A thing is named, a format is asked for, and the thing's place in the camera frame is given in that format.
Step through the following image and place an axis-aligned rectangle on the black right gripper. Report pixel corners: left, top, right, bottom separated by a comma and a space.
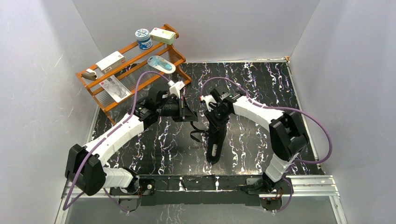
204, 105, 231, 134

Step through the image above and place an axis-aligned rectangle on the black canvas sneaker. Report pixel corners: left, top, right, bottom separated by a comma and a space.
206, 117, 229, 164

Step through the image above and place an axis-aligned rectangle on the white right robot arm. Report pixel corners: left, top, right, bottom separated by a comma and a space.
199, 89, 309, 193

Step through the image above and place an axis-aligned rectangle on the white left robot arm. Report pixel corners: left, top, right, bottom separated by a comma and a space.
65, 91, 198, 196

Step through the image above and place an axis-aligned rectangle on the blue item blister pack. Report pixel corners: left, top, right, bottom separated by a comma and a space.
147, 55, 176, 74

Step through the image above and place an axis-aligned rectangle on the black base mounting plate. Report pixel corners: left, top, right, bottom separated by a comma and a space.
110, 175, 293, 210

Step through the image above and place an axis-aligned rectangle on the clear plastic packet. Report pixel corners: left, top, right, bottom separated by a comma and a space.
99, 76, 131, 103

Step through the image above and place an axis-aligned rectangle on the orange wooden shelf rack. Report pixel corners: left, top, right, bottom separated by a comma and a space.
76, 41, 192, 124

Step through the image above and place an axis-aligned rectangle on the green white small box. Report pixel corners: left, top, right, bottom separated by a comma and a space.
150, 28, 176, 45

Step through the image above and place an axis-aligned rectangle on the blue white round tub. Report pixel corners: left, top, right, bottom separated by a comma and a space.
135, 28, 153, 50

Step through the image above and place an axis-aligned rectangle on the white red long box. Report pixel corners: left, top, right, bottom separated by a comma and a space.
96, 51, 126, 74

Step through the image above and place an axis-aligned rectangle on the small beige tape dispenser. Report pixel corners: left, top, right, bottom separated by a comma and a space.
81, 69, 98, 81

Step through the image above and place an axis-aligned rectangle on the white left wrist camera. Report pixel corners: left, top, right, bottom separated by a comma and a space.
168, 80, 185, 98

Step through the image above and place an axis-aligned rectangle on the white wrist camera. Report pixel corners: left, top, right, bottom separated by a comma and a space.
168, 80, 185, 98
199, 95, 218, 112

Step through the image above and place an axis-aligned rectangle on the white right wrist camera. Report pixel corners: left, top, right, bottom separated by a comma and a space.
199, 95, 218, 112

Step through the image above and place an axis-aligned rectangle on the aluminium rail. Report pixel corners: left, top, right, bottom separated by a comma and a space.
62, 175, 340, 198

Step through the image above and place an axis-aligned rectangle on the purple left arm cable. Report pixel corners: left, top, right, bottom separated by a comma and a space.
62, 71, 171, 214

